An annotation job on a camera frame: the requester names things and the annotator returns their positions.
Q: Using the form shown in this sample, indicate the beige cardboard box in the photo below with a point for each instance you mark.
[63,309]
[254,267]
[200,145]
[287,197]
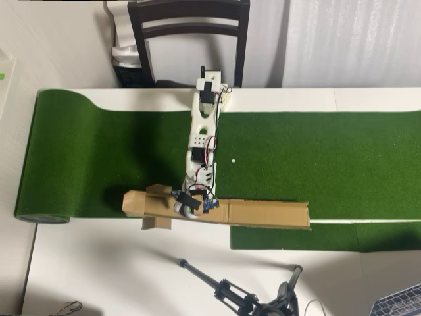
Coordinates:
[158,190]

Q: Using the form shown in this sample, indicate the short green mat piece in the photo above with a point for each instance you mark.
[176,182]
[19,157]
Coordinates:
[296,237]

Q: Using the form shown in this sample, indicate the white perforated base plate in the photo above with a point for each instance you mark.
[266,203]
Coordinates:
[227,102]

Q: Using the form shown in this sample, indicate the blue camera circuit board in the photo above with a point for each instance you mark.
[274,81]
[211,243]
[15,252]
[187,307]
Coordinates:
[210,204]

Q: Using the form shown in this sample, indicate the dark brown wooden chair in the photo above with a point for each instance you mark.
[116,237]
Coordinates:
[184,32]

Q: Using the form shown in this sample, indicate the translucent plastic storage container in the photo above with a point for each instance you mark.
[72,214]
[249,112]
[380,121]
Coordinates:
[8,95]

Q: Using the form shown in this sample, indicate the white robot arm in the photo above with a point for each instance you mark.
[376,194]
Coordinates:
[200,121]

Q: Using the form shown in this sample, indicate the thin black thread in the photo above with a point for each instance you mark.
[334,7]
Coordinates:
[70,306]

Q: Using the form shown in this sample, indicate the long cardboard ramp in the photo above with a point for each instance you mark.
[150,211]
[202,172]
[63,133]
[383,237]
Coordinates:
[263,214]

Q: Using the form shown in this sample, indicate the black camera tripod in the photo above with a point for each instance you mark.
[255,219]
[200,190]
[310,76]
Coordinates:
[237,296]

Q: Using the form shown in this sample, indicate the black printed box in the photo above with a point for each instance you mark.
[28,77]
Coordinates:
[131,77]

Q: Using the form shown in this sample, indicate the white foam packaging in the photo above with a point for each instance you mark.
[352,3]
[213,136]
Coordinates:
[123,29]

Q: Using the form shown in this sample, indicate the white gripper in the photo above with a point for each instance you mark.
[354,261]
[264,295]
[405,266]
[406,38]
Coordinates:
[186,198]

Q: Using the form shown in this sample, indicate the long green putting mat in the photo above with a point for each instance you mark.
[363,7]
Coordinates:
[296,148]

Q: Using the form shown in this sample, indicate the white curtain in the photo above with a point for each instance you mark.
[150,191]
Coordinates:
[352,42]

